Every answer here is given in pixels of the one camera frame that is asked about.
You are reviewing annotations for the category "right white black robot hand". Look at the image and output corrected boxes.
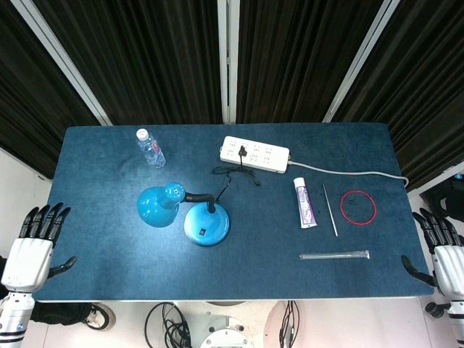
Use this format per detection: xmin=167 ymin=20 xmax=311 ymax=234
xmin=401 ymin=207 xmax=464 ymax=301

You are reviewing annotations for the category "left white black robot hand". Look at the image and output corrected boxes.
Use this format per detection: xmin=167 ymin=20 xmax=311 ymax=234
xmin=1 ymin=202 xmax=78 ymax=293

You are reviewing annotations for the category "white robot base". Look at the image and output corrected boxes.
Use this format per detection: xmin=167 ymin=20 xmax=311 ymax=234
xmin=173 ymin=300 xmax=278 ymax=348

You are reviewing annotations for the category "blue desk lamp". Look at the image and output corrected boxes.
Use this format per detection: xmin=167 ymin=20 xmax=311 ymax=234
xmin=136 ymin=181 xmax=231 ymax=247

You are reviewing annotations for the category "black office chair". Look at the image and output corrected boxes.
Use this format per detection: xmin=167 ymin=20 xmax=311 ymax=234
xmin=419 ymin=173 xmax=464 ymax=223

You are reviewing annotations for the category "black white sneaker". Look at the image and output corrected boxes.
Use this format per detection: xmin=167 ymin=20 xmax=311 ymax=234
xmin=83 ymin=303 xmax=117 ymax=331

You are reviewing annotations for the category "clear glass test tube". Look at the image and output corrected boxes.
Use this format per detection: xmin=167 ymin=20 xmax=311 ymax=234
xmin=299 ymin=249 xmax=370 ymax=261

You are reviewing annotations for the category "thin metal rod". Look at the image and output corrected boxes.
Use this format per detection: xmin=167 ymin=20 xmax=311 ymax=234
xmin=322 ymin=183 xmax=339 ymax=238

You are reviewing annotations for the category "white purple toothpaste tube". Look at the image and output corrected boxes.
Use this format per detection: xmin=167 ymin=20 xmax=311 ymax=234
xmin=293 ymin=177 xmax=318 ymax=229

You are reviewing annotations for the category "clear plastic water bottle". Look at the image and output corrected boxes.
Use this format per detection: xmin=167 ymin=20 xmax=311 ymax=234
xmin=136 ymin=128 xmax=167 ymax=169

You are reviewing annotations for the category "blue table mat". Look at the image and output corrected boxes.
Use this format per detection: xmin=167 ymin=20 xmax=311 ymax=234
xmin=33 ymin=123 xmax=435 ymax=303

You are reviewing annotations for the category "white power strip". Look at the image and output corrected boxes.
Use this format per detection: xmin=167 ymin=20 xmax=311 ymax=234
xmin=219 ymin=136 xmax=291 ymax=175

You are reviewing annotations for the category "red rubber ring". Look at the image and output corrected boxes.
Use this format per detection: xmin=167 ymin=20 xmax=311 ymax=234
xmin=339 ymin=189 xmax=378 ymax=226

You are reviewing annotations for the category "grey power strip cable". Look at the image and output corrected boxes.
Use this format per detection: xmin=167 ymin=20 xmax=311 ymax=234
xmin=288 ymin=154 xmax=410 ymax=191

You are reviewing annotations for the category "black coiled floor cable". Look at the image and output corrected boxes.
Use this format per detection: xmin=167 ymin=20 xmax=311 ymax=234
xmin=144 ymin=302 xmax=192 ymax=348

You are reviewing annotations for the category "black hanging cable bundle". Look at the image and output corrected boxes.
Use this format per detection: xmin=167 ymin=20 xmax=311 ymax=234
xmin=278 ymin=300 xmax=301 ymax=348

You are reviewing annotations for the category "white partition frame post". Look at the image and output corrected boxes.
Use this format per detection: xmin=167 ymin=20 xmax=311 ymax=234
xmin=9 ymin=0 xmax=112 ymax=127
xmin=217 ymin=0 xmax=241 ymax=125
xmin=322 ymin=0 xmax=400 ymax=123

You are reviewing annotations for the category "black power cable with plug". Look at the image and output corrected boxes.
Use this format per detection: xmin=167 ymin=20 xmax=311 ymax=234
xmin=212 ymin=145 xmax=261 ymax=202

